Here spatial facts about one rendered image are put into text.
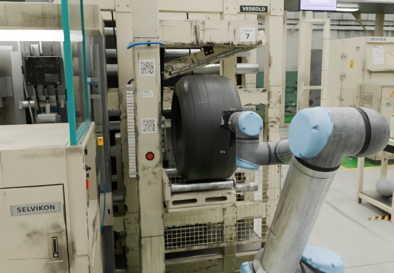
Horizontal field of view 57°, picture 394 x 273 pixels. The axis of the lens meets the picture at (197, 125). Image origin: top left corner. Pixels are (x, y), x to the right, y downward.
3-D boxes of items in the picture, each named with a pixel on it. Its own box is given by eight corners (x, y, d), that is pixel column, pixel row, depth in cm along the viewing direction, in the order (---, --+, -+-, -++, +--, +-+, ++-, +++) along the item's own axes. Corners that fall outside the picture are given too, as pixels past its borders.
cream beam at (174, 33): (156, 45, 206) (156, 18, 204) (152, 47, 230) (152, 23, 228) (258, 45, 218) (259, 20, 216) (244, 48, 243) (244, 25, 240)
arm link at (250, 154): (268, 170, 138) (268, 137, 138) (239, 171, 136) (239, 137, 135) (260, 166, 147) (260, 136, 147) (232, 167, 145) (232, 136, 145)
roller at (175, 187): (167, 188, 190) (169, 194, 186) (167, 181, 188) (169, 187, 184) (232, 183, 197) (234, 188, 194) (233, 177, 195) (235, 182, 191)
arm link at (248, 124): (240, 138, 134) (240, 111, 134) (230, 136, 147) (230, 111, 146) (264, 137, 136) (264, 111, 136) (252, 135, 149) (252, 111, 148)
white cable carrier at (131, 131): (129, 177, 189) (125, 84, 182) (129, 174, 194) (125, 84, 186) (138, 176, 190) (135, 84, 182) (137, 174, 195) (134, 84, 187)
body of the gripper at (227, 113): (237, 110, 164) (246, 109, 153) (238, 129, 165) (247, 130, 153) (220, 111, 163) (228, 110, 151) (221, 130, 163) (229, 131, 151)
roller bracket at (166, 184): (165, 201, 182) (165, 182, 180) (157, 178, 220) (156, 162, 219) (172, 201, 183) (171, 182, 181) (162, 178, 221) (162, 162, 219)
